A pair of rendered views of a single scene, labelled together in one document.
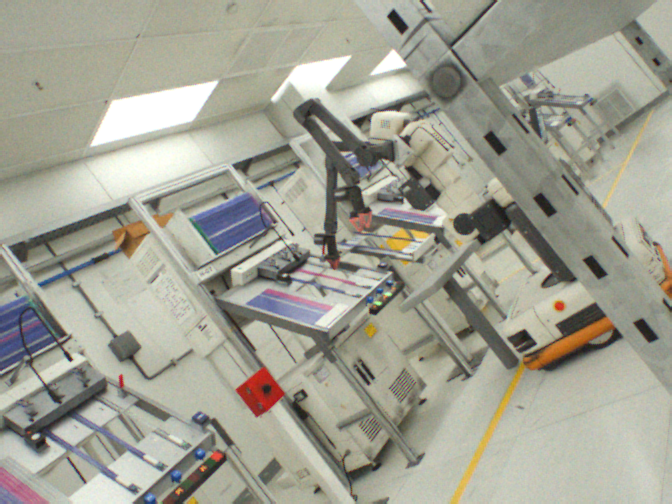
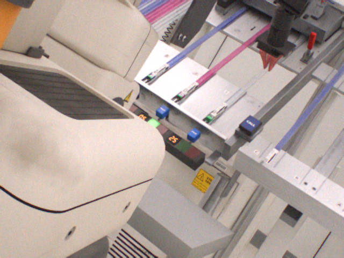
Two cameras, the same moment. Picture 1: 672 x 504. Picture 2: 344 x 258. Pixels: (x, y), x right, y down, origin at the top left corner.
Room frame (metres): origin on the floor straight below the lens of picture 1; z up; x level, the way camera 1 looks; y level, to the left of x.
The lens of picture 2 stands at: (2.58, -1.45, 0.91)
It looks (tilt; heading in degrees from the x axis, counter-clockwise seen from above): 10 degrees down; 74
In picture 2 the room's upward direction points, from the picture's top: 30 degrees clockwise
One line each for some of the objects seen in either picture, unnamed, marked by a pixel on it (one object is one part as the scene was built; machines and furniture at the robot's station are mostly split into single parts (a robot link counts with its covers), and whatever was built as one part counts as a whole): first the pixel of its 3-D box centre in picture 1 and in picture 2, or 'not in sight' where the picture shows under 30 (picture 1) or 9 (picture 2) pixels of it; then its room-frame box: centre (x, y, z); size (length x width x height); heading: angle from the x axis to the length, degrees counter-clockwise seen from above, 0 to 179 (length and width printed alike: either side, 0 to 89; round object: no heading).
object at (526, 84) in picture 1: (539, 117); not in sight; (8.20, -3.61, 0.95); 1.36 x 0.82 x 1.90; 50
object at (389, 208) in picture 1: (425, 250); not in sight; (4.26, -0.55, 0.65); 1.01 x 0.73 x 1.29; 50
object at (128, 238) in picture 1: (165, 219); not in sight; (3.33, 0.70, 1.82); 0.68 x 0.30 x 0.20; 140
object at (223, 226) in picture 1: (229, 225); not in sight; (3.22, 0.40, 1.52); 0.51 x 0.13 x 0.27; 140
